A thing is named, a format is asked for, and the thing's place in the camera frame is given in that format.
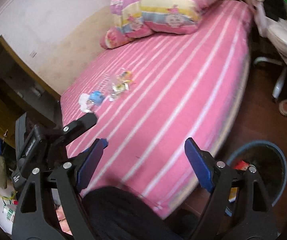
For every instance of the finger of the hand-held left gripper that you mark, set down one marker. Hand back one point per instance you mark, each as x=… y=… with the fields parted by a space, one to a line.
x=83 y=123
x=21 y=135

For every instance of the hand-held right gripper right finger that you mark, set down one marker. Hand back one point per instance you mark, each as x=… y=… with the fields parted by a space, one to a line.
x=198 y=166

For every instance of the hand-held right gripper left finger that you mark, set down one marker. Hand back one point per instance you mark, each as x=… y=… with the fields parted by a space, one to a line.
x=92 y=165

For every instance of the clear plastic water bottle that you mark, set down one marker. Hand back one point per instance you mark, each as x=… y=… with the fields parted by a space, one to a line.
x=96 y=97

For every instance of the red snack bag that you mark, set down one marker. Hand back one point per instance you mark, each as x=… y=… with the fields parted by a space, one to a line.
x=241 y=165

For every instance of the orange cardboard box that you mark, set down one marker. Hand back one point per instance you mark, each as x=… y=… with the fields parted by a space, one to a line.
x=233 y=194

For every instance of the clear snack packet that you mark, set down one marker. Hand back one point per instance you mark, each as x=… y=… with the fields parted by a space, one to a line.
x=119 y=86

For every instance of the blue trash bin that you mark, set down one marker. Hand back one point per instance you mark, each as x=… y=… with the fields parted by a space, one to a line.
x=271 y=170

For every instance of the person's dark clothing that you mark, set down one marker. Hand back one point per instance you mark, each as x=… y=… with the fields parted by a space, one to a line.
x=123 y=215

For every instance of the white green carton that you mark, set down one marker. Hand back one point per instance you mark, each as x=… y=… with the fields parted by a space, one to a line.
x=8 y=213

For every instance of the wooden cabinet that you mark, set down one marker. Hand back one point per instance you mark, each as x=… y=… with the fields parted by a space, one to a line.
x=21 y=57

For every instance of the pink striped bed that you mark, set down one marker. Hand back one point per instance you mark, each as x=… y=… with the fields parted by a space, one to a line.
x=171 y=92

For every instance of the pink floral bolster pillow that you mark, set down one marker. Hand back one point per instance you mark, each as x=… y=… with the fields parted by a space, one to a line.
x=113 y=38

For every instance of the folded colourful cartoon quilt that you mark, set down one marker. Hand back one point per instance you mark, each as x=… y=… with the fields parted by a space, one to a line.
x=163 y=12

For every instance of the white office chair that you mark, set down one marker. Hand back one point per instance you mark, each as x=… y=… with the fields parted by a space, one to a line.
x=286 y=40

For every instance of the black clothing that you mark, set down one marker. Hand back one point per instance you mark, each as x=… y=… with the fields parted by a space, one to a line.
x=273 y=2

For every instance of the white light switch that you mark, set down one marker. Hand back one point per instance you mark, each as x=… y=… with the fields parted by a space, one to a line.
x=33 y=53

